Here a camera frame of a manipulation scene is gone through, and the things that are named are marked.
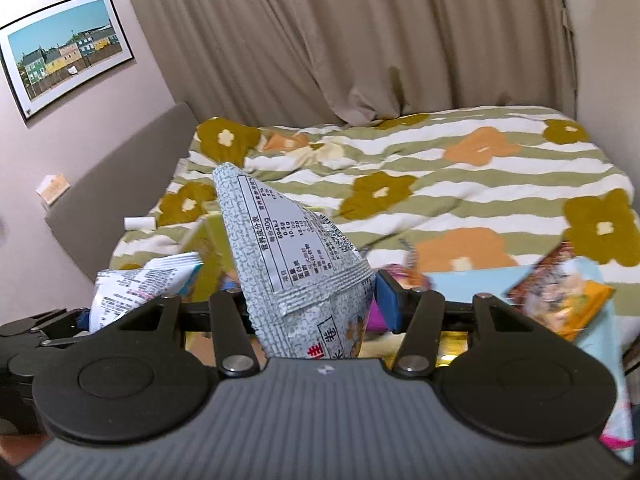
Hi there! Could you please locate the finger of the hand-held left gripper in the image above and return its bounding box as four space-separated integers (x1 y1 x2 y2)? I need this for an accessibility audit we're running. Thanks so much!
29 308 94 350

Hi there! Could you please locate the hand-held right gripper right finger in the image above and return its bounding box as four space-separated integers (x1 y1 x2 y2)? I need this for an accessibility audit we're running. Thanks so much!
375 269 547 379

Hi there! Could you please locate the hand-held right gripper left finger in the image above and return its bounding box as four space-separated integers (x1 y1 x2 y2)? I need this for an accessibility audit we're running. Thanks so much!
95 290 262 378

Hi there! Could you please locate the yellow green cardboard box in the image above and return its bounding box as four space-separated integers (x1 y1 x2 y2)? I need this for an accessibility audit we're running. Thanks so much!
179 212 237 306

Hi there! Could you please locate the grey white snack packet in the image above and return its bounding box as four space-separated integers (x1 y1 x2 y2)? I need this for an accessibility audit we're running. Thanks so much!
212 162 377 361

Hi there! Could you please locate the white printed snack packet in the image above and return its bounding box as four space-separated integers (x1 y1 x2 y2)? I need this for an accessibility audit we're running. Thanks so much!
89 253 205 336

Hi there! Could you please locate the purple snack packet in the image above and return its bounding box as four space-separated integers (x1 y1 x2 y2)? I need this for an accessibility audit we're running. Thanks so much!
366 262 434 334

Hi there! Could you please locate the light blue mat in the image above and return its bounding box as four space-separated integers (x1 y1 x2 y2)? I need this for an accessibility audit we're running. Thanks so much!
427 255 632 402

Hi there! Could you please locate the gold foil packet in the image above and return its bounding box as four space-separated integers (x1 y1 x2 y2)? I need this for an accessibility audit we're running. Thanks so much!
387 331 474 368

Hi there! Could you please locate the floral striped blanket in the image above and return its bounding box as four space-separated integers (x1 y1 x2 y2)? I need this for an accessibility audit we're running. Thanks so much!
107 105 640 313

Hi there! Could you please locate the grey bed headboard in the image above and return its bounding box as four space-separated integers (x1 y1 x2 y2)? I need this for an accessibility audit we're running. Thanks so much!
44 101 202 292

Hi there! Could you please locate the red patterned snack packet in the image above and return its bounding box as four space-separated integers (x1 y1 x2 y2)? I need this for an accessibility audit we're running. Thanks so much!
506 241 591 322

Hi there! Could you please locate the orange snack packet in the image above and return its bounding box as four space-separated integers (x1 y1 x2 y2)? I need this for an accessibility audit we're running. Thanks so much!
554 280 617 344

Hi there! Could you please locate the beige curtain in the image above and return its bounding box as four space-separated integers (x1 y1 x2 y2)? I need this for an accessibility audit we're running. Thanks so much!
115 0 577 129

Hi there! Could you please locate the framed picture of houses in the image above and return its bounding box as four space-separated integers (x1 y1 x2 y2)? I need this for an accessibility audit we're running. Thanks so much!
0 0 136 124

